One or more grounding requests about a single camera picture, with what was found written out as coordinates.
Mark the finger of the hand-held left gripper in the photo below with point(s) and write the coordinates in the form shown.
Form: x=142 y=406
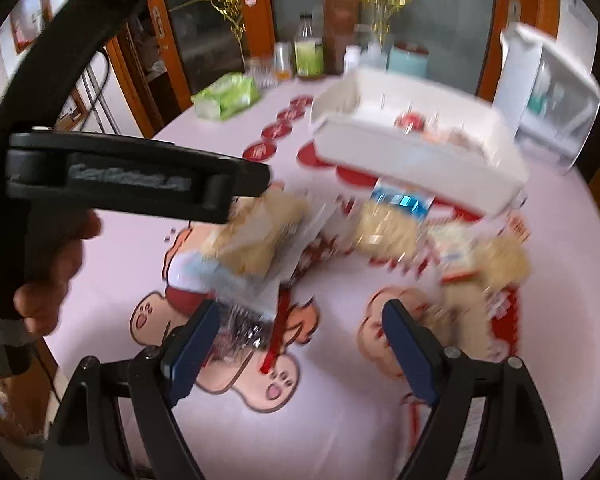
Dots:
x=130 y=175

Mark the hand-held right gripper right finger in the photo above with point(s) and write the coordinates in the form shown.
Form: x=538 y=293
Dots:
x=411 y=357

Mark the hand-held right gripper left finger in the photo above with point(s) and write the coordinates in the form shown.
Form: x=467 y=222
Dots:
x=194 y=360

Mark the cream red-edged snack packet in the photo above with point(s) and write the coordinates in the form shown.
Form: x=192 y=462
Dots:
x=480 y=270

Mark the blue label snack packet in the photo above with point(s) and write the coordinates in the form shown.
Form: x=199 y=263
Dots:
x=390 y=230

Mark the clear-ended biscuit snack packet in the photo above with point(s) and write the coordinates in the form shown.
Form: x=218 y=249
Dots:
x=265 y=245

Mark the white plastic tray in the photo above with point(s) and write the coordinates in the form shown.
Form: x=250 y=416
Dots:
x=405 y=157

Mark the red white snack packet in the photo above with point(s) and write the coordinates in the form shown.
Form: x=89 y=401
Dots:
x=452 y=139

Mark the person's left hand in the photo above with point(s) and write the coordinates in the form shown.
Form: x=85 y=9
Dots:
x=55 y=280

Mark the pink printed tablecloth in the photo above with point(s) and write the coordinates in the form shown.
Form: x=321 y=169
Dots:
x=130 y=257

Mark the green wet wipes pack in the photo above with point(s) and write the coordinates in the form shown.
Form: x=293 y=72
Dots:
x=225 y=95

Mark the green label plastic bottle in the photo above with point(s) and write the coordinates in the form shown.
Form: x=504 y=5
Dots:
x=308 y=55

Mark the small white bottle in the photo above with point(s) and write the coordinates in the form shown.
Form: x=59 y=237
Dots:
x=352 y=60

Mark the teal bottle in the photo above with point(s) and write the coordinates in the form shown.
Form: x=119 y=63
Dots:
x=536 y=102

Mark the white plastic storage box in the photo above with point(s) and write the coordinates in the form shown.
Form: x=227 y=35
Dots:
x=515 y=85

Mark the wall picture frame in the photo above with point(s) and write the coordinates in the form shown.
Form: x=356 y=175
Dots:
x=27 y=30

